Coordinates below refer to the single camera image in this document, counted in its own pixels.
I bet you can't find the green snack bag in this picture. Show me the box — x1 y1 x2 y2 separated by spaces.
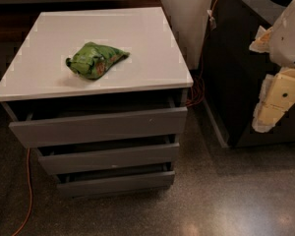
66 42 130 80

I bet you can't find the grey top drawer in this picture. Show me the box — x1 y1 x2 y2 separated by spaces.
9 97 187 148

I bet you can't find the grey drawer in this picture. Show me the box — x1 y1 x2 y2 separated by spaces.
57 163 175 197
9 97 187 148
37 136 179 175

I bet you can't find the grey bottom drawer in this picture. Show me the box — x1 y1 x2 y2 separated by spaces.
57 163 175 197

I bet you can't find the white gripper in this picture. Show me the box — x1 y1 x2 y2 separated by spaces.
249 0 295 133

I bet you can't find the white-topped grey drawer cabinet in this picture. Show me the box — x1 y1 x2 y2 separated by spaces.
0 6 195 200

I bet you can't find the grey middle drawer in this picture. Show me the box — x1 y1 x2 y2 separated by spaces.
37 136 179 175

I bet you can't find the black bin cabinet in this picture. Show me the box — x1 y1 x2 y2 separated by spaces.
203 0 295 148

